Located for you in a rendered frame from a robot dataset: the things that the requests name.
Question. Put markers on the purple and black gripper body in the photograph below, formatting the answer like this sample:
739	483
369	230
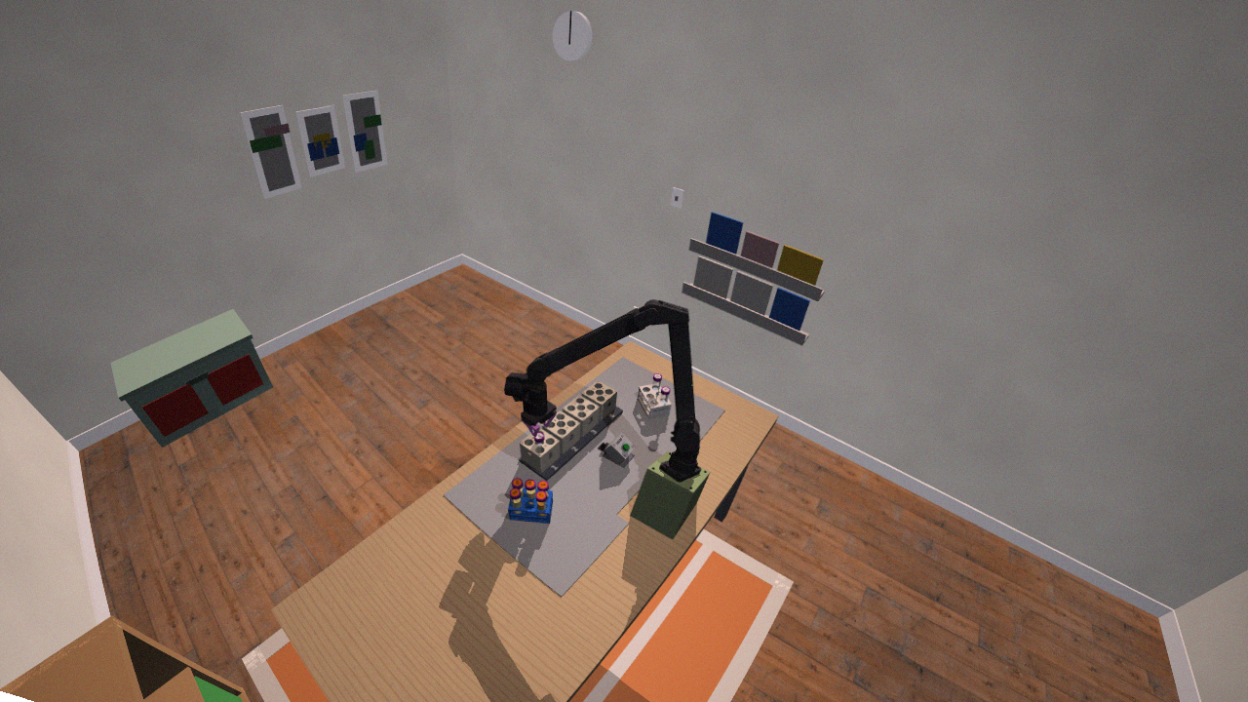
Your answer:
539	412

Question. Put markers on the white button box with label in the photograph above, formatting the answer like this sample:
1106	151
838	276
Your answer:
619	450

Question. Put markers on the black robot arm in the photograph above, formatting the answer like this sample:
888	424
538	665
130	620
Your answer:
682	463

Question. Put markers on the grey flat mat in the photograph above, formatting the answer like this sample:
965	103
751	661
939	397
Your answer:
588	492

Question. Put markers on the blue tube rack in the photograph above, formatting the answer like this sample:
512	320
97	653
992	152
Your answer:
529	512

